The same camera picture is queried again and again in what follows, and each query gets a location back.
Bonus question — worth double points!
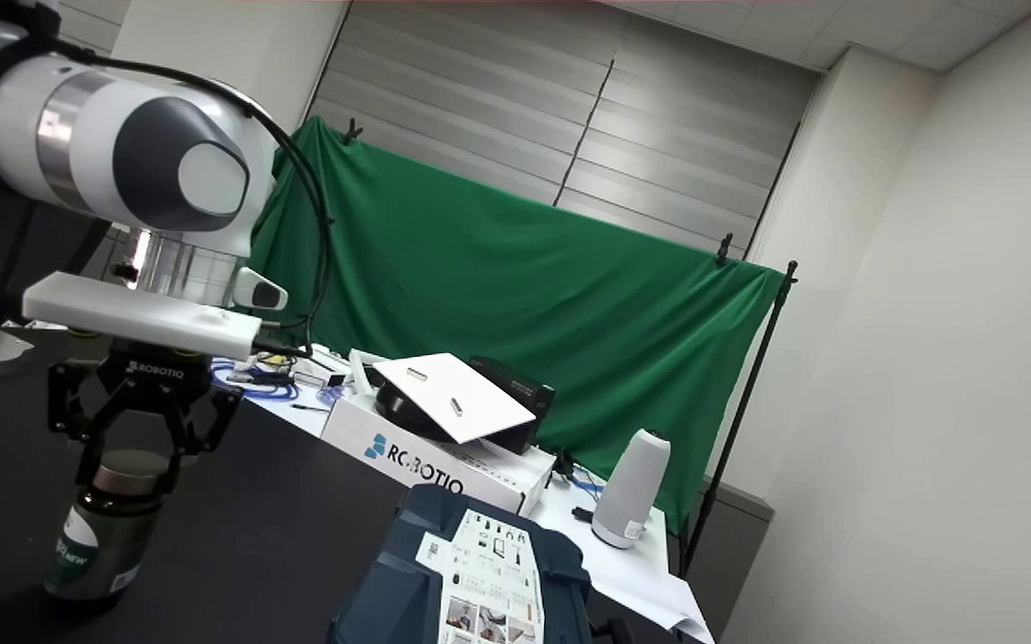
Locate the black rectangular box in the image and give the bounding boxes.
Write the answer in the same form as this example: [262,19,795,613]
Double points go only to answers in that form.
[468,355,560,423]

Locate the green bottle with brown cap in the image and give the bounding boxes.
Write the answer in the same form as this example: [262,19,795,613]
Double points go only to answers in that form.
[42,444,177,604]

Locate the green cloth backdrop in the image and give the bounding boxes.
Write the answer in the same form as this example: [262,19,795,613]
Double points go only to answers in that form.
[244,113,793,542]

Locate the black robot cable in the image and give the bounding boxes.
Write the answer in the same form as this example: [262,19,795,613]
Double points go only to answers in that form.
[53,38,343,355]

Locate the black backdrop stand pole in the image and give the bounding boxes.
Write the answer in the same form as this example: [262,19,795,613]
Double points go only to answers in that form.
[676,259,801,578]

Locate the white Robotiq cardboard box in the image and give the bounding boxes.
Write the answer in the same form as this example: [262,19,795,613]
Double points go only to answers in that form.
[320,390,560,519]

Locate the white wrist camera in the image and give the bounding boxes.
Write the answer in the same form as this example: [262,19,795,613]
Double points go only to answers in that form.
[19,267,266,357]

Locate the blue plastic case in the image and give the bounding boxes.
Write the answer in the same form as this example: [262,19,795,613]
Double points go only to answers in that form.
[328,481,597,644]

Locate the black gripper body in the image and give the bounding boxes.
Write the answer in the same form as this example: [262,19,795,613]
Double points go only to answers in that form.
[99,349,214,413]

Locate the small white box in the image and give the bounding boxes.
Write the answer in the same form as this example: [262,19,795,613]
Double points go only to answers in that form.
[295,345,350,390]

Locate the blue coiled cable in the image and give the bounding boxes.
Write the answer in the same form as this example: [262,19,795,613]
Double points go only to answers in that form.
[213,355,303,403]

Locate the grey window blinds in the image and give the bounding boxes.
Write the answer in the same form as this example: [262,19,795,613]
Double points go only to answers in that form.
[47,0,134,56]
[312,0,822,262]

